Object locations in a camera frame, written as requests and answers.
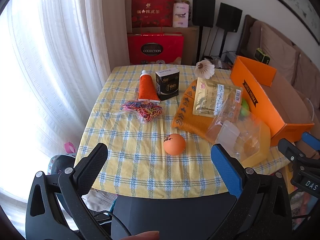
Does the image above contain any orange knit sock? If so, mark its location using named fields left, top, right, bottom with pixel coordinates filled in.
left=171, top=79, right=227, bottom=138

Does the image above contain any dark patterned item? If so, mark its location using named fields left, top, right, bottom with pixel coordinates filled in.
left=47, top=154, right=77, bottom=178

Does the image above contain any gold foil packet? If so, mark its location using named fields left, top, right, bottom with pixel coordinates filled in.
left=195, top=77, right=243, bottom=117

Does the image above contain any red gift box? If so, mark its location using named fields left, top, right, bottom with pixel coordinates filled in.
left=127, top=32, right=185, bottom=65

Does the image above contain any orange cardboard box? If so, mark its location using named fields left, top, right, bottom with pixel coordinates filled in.
left=230, top=56, right=315, bottom=147

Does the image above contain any orange tube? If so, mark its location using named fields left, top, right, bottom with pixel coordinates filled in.
left=139, top=71, right=160, bottom=102

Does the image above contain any light window curtain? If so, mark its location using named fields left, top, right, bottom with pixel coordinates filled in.
left=0, top=0, right=133, bottom=205

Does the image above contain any open brown cardboard box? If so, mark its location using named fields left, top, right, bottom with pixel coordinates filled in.
left=296, top=140, right=320, bottom=160

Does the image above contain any black packet box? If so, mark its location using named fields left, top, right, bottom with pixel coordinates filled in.
left=155, top=68, right=180, bottom=101

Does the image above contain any large beige cushion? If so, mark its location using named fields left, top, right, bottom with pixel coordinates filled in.
left=250, top=20, right=300, bottom=85

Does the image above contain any black speaker stand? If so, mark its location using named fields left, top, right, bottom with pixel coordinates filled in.
left=219, top=31, right=228, bottom=58
left=196, top=26, right=204, bottom=65

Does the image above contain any orange ball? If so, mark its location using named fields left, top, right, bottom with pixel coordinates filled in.
left=164, top=134, right=186, bottom=155

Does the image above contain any yellow plaid tablecloth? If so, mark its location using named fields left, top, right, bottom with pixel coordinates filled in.
left=74, top=64, right=293, bottom=200

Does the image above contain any person's left hand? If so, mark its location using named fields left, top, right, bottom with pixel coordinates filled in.
left=124, top=231, right=160, bottom=240

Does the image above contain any brown sofa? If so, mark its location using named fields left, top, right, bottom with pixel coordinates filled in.
left=236, top=14, right=320, bottom=120

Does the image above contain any white shuttlecock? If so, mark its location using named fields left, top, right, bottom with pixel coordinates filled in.
left=195, top=59, right=215, bottom=79

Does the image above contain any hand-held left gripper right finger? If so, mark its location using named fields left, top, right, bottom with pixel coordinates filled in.
left=211, top=144, right=293, bottom=240

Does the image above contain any black speaker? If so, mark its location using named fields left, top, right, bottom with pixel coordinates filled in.
left=216, top=2, right=243, bottom=33
left=192, top=0, right=216, bottom=28

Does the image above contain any white tissue pack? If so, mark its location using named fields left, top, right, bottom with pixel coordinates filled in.
left=172, top=2, right=190, bottom=28

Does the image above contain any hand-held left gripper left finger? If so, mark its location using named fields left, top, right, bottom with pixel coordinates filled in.
left=25, top=142, right=108, bottom=240

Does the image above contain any clear plastic bag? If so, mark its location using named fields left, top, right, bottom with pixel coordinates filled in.
left=205, top=97, right=272, bottom=168

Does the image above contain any green ball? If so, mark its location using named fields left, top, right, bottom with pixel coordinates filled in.
left=237, top=97, right=252, bottom=120

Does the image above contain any red gift bag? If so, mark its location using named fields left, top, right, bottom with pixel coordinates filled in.
left=131, top=0, right=175, bottom=28

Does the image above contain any green black portable device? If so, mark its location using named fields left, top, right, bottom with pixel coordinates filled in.
left=254, top=47, right=271, bottom=64

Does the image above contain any bag of colourful rubber bands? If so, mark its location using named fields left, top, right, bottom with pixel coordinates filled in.
left=112, top=99, right=164, bottom=123

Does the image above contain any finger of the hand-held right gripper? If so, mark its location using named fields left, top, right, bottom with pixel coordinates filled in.
left=301, top=132, right=320, bottom=153
left=277, top=139, right=320, bottom=168

